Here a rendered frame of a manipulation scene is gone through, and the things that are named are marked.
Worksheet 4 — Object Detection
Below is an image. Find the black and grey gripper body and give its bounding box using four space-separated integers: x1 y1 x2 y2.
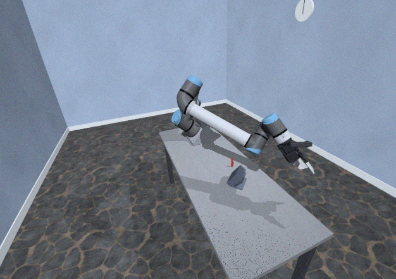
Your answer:
278 138 301 163

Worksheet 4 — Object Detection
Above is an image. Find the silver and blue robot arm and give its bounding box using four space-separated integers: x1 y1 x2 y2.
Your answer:
171 75 292 155

